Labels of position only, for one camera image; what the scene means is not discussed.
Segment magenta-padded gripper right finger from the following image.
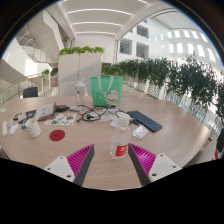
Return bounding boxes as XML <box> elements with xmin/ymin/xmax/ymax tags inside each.
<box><xmin>127</xmin><ymin>143</ymin><xmax>183</xmax><ymax>187</ymax></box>

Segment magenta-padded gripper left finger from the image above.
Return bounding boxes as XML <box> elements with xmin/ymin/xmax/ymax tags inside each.
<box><xmin>43</xmin><ymin>143</ymin><xmax>96</xmax><ymax>187</ymax></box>

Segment clear water bottle red label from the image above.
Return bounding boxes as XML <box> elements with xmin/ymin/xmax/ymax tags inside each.
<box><xmin>109</xmin><ymin>112</ymin><xmax>131</xmax><ymax>160</ymax></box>

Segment flat round red coaster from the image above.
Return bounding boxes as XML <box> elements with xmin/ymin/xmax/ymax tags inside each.
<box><xmin>49</xmin><ymin>129</ymin><xmax>66</xmax><ymax>142</ymax></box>

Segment clear plastic packet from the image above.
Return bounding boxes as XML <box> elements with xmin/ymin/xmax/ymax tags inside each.
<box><xmin>132</xmin><ymin>124</ymin><xmax>150</xmax><ymax>140</ymax></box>

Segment colourful sticker sheet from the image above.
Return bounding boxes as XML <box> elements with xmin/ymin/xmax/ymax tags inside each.
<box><xmin>43</xmin><ymin>112</ymin><xmax>78</xmax><ymax>127</ymax></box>

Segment dark blue keyboard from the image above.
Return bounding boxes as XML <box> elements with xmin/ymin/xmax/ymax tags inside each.
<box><xmin>126</xmin><ymin>110</ymin><xmax>164</xmax><ymax>133</ymax></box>

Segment white mug gold grid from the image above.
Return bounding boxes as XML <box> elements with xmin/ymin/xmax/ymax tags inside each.
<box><xmin>24</xmin><ymin>117</ymin><xmax>42</xmax><ymax>139</ymax></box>

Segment black power adapter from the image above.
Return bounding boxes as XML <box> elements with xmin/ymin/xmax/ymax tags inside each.
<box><xmin>54</xmin><ymin>104</ymin><xmax>70</xmax><ymax>113</ymax></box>

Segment white computer mouse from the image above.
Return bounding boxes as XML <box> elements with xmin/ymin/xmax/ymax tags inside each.
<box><xmin>8</xmin><ymin>124</ymin><xmax>20</xmax><ymax>136</ymax></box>

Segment clear drinking tumbler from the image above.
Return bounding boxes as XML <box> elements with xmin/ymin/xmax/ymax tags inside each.
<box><xmin>73</xmin><ymin>78</ymin><xmax>86</xmax><ymax>107</ymax></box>

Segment white chair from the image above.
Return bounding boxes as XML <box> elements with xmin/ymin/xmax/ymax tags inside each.
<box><xmin>58</xmin><ymin>81</ymin><xmax>89</xmax><ymax>98</ymax></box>

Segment green tote bag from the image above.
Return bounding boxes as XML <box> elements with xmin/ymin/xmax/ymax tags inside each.
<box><xmin>89</xmin><ymin>75</ymin><xmax>124</xmax><ymax>108</ymax></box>

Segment black chair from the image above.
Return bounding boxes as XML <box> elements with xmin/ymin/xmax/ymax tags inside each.
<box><xmin>22</xmin><ymin>86</ymin><xmax>39</xmax><ymax>99</ymax></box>

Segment row of green hedge plants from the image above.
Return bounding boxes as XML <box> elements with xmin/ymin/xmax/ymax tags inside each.
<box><xmin>101</xmin><ymin>56</ymin><xmax>224</xmax><ymax>126</ymax></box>

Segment white cabinet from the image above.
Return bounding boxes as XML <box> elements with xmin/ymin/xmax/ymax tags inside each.
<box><xmin>57</xmin><ymin>52</ymin><xmax>104</xmax><ymax>98</ymax></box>

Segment low green leafy plants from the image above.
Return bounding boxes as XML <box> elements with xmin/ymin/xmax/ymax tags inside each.
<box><xmin>58</xmin><ymin>45</ymin><xmax>105</xmax><ymax>57</ymax></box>

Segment black tangled cables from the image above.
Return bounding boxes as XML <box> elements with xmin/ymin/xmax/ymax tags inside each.
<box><xmin>76</xmin><ymin>104</ymin><xmax>141</xmax><ymax>126</ymax></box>

